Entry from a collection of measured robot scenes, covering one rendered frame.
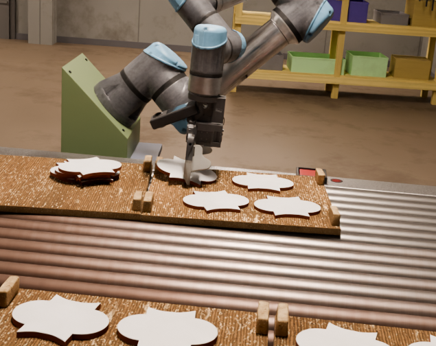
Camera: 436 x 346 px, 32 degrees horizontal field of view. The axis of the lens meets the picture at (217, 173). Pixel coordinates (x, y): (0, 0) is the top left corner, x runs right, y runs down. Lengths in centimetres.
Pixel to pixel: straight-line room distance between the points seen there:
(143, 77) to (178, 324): 109
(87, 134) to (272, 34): 57
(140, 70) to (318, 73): 570
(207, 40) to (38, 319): 80
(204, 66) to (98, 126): 49
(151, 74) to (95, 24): 807
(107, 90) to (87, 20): 805
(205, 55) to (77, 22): 853
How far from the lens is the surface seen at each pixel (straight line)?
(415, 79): 801
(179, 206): 164
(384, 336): 120
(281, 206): 166
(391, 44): 1022
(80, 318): 115
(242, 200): 167
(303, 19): 210
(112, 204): 163
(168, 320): 115
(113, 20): 1012
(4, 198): 167
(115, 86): 214
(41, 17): 1001
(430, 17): 796
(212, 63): 172
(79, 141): 213
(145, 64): 211
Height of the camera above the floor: 149
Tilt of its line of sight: 17 degrees down
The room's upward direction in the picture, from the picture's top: 4 degrees clockwise
